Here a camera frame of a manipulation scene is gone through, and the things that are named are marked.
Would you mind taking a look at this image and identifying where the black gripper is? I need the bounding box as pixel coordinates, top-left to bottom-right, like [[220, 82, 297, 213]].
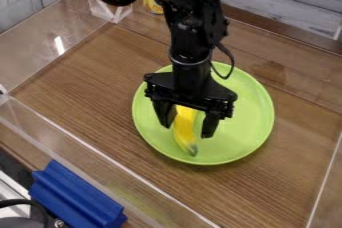
[[145, 72, 238, 138]]

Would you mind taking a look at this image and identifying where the yellow banana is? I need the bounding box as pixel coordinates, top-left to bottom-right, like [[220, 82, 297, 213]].
[[174, 105, 198, 156]]

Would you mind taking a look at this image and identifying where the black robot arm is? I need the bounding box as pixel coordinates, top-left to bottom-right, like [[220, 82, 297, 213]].
[[102, 0, 238, 138]]

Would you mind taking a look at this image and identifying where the green plate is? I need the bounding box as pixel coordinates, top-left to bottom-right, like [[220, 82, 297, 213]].
[[133, 68, 276, 166]]

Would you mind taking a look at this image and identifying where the yellow labelled tin can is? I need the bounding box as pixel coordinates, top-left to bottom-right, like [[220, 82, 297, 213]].
[[144, 0, 164, 15]]

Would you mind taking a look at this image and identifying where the blue plastic clamp block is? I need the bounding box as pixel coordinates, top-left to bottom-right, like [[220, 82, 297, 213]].
[[30, 160, 128, 228]]

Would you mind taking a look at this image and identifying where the clear acrylic enclosure wall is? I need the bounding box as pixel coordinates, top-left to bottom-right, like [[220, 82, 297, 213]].
[[0, 0, 342, 228]]

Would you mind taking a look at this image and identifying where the black cable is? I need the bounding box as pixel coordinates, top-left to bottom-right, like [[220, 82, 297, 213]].
[[0, 198, 34, 209]]

